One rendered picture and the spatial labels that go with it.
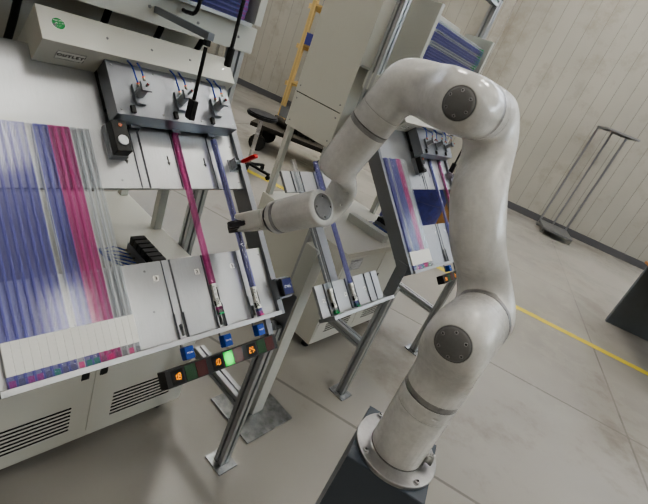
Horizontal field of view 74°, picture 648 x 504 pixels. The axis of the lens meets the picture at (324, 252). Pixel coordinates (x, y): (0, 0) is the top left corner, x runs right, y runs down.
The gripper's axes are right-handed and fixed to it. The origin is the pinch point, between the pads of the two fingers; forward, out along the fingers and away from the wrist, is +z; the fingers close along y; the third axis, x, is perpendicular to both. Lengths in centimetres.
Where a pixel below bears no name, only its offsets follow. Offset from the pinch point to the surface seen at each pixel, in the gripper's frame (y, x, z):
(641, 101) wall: -798, -142, -55
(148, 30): 9, -57, 13
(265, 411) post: -41, 75, 50
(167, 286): 23.0, 12.7, -0.2
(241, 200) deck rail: -8.0, -8.1, 5.9
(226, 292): 7.1, 17.1, -0.6
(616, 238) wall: -828, 73, 7
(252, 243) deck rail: -8.0, 5.0, 3.9
